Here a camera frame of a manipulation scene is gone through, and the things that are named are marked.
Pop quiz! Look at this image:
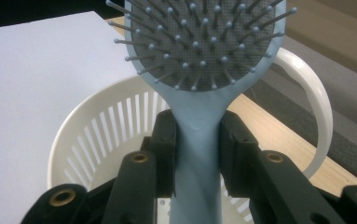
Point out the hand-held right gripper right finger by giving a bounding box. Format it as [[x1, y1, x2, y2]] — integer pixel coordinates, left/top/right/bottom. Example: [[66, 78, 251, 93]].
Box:
[[218, 110, 262, 199]]

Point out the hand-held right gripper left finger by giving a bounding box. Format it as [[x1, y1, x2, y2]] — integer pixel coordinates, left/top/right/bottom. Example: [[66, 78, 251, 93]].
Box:
[[142, 109, 179, 199]]

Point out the light blue hairbrush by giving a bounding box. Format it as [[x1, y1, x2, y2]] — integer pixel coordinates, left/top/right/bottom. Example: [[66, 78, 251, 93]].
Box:
[[105, 0, 298, 224]]

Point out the white plastic basket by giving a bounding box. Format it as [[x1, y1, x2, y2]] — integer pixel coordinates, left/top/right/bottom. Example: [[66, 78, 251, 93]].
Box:
[[47, 46, 334, 224]]

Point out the wooden table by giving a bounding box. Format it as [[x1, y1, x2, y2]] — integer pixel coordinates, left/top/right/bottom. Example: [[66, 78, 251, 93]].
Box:
[[104, 15, 357, 198]]

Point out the wooden bench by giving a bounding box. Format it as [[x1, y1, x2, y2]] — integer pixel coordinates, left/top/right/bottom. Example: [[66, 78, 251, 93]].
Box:
[[286, 0, 357, 83]]

